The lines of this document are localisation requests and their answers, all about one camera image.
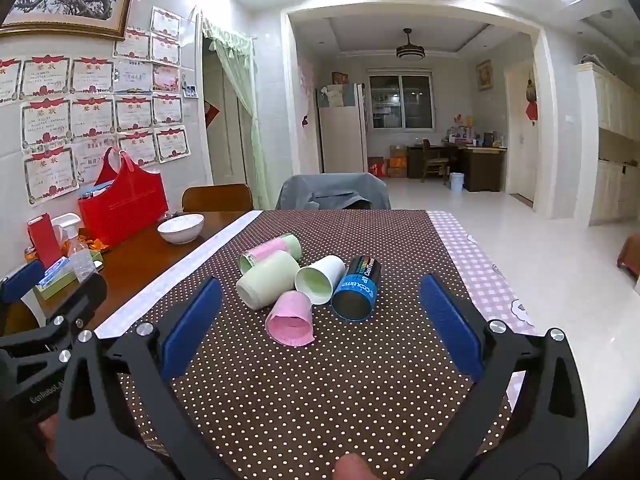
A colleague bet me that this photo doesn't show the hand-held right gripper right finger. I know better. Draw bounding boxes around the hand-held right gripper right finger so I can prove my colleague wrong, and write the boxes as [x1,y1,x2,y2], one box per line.
[400,275,590,480]

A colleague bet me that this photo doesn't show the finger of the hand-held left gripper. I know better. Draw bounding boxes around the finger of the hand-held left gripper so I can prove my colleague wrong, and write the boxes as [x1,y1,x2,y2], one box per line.
[0,259,46,307]
[0,274,108,358]

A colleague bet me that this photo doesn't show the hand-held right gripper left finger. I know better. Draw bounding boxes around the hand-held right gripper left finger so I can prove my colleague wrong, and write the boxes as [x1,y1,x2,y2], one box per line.
[54,276,236,480]

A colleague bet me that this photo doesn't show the light green cup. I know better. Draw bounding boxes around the light green cup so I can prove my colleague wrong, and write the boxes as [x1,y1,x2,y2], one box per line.
[235,250,301,311]

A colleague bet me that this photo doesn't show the black and blue cup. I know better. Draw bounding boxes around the black and blue cup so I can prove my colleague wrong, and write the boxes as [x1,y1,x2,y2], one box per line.
[331,255,383,322]

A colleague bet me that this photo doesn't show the pink and green cup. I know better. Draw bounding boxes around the pink and green cup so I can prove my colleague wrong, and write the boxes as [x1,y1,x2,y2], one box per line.
[239,232,302,276]

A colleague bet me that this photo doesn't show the white cup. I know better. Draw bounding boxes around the white cup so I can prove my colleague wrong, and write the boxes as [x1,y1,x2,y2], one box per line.
[294,255,347,307]

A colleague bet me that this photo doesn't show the person's right hand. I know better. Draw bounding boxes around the person's right hand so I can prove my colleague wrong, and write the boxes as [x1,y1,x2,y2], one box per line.
[334,454,382,480]

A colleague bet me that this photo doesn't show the green tissue box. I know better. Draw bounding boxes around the green tissue box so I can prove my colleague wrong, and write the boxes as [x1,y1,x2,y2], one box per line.
[35,255,103,301]

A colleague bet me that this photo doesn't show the clear spray bottle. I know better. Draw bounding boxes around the clear spray bottle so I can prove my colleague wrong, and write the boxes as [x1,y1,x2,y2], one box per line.
[51,212,98,281]

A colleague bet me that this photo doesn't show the red box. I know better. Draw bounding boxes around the red box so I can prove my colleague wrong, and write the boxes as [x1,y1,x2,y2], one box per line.
[27,213,63,271]

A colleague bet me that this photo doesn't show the orange snack wrappers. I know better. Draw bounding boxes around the orange snack wrappers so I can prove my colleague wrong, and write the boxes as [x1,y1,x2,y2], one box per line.
[80,230,109,254]

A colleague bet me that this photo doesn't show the pink checked tablecloth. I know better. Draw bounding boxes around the pink checked tablecloth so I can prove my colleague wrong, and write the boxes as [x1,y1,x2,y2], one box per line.
[427,210,538,411]

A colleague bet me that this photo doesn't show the white ceramic bowl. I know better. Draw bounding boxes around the white ceramic bowl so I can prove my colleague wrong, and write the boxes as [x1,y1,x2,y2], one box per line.
[157,213,206,246]

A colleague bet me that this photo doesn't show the red tote bag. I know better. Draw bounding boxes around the red tote bag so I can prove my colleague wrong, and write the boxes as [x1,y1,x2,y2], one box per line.
[77,149,169,248]

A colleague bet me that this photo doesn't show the brown polka dot tablecloth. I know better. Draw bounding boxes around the brown polka dot tablecloth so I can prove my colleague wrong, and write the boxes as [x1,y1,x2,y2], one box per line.
[95,209,516,480]

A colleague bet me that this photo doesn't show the dark wooden desk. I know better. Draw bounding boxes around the dark wooden desk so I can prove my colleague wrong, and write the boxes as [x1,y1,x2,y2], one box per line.
[406,142,507,192]

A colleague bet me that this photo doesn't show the wooden desk chair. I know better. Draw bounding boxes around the wooden desk chair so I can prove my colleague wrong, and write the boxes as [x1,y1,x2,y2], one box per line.
[421,139,451,183]

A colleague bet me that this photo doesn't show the stack of cardboard boxes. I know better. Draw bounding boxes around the stack of cardboard boxes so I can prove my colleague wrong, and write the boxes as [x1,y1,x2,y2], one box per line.
[367,145,408,178]

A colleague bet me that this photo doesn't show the white door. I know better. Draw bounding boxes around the white door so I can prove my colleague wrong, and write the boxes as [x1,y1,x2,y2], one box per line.
[505,60,538,206]

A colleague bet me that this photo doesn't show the grey jacket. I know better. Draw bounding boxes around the grey jacket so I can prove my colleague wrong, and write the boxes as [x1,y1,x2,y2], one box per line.
[276,172,392,211]

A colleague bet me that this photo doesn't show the reddish brown furniture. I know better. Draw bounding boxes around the reddish brown furniture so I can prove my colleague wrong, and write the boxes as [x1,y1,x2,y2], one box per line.
[617,232,640,281]

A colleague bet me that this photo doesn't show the green lace curtain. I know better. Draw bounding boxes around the green lace curtain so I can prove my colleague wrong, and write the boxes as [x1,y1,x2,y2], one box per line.
[201,15,273,211]

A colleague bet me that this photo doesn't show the white refrigerator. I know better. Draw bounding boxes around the white refrigerator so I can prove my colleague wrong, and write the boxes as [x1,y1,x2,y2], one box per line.
[316,82,368,175]

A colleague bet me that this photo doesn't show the window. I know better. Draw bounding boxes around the window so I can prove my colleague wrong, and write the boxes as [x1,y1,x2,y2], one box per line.
[368,74,433,131]

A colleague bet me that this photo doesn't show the cream cabinet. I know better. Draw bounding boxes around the cream cabinet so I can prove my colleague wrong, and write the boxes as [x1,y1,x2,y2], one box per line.
[575,62,640,226]

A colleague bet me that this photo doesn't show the ceiling fan lamp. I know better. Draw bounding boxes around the ceiling fan lamp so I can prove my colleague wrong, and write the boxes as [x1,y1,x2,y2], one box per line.
[396,28,426,61]

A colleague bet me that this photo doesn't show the wall of award certificates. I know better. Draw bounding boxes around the wall of award certificates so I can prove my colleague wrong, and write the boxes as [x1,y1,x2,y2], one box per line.
[0,6,193,206]

